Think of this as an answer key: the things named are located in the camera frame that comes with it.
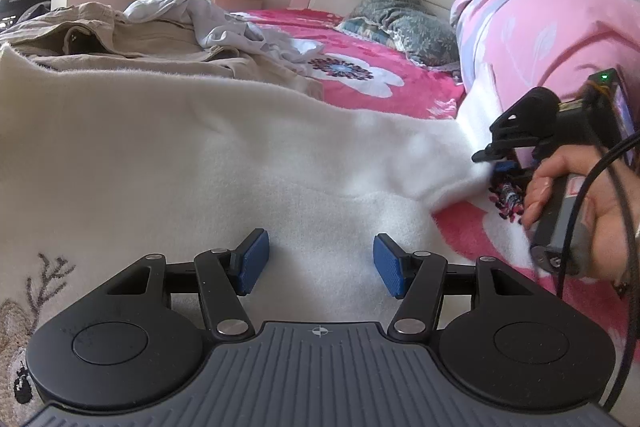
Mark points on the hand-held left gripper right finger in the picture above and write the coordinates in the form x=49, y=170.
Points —
x=390, y=264

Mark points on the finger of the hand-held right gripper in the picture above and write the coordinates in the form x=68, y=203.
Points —
x=515, y=127
x=500, y=152

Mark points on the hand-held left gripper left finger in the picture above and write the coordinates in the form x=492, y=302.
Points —
x=255, y=259

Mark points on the white deer embroidered sweater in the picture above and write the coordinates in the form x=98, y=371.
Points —
x=200, y=157

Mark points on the person's right hand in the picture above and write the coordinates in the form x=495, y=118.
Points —
x=612, y=222

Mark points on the pink flower print blanket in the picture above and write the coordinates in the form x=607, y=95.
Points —
x=425, y=97

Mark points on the light pink quilt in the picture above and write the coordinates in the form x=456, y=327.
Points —
x=540, y=32

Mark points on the grey blue floral pillow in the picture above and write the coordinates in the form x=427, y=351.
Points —
x=410, y=27

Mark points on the white shirt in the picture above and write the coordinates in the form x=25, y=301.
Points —
x=220, y=27

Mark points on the beige pants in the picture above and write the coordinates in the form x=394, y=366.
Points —
x=150, y=42

